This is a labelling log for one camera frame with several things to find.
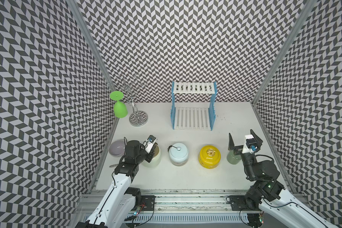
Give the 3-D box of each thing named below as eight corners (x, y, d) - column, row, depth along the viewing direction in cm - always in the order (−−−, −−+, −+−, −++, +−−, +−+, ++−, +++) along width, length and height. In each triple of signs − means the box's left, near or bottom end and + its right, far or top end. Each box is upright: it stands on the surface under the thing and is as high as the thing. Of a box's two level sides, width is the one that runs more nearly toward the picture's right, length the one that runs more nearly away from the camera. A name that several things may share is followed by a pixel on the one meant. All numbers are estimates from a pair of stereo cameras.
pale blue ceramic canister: (169, 167, 86) (168, 159, 78) (170, 150, 93) (169, 142, 85) (188, 167, 86) (189, 159, 78) (187, 150, 93) (188, 142, 85)
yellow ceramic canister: (199, 168, 86) (202, 162, 77) (198, 152, 92) (200, 145, 84) (218, 168, 86) (222, 162, 77) (215, 152, 92) (219, 145, 84)
